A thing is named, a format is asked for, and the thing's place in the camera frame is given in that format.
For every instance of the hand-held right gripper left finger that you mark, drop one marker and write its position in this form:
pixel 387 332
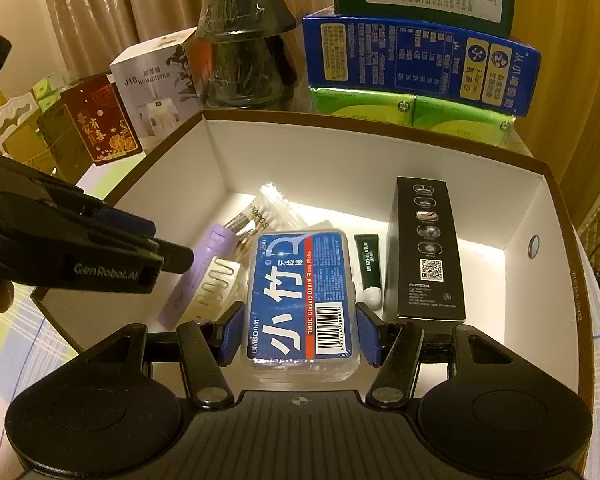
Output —
pixel 232 332

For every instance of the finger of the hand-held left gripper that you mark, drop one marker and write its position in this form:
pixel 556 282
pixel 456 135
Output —
pixel 177 257
pixel 125 222

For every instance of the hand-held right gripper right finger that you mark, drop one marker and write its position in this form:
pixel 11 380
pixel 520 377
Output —
pixel 367 335

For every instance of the purple packet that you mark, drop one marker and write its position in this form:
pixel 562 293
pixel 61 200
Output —
pixel 200 260

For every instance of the white interdental brush pack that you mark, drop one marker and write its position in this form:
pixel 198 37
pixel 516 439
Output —
pixel 215 287

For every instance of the green lip gel tube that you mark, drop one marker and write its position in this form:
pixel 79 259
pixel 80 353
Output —
pixel 369 265

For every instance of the blue label dental floss box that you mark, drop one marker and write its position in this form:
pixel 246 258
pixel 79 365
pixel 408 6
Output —
pixel 300 305

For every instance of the cotton swab bag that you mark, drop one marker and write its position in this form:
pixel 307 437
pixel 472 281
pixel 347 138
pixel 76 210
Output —
pixel 272 205

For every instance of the brown cardboard box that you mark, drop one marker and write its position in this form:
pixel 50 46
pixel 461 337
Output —
pixel 540 200

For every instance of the tall black product box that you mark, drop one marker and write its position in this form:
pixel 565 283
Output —
pixel 425 260

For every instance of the olive brown gift bag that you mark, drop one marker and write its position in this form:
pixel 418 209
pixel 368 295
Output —
pixel 62 140

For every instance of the red gift box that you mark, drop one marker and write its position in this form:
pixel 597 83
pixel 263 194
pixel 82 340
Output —
pixel 102 120

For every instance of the white humidifier box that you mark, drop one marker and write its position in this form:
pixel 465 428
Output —
pixel 150 90

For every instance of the green tissue box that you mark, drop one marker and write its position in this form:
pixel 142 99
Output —
pixel 47 90

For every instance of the stacked black wrapped bowls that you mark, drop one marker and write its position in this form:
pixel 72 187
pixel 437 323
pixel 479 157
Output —
pixel 245 45

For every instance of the beige pleated curtain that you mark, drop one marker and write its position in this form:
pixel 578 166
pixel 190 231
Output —
pixel 130 5

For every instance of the green tissue pack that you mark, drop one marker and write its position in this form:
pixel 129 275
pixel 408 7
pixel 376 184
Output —
pixel 460 122
pixel 360 105

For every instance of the blue printed carton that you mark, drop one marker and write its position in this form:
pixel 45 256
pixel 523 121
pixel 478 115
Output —
pixel 410 60

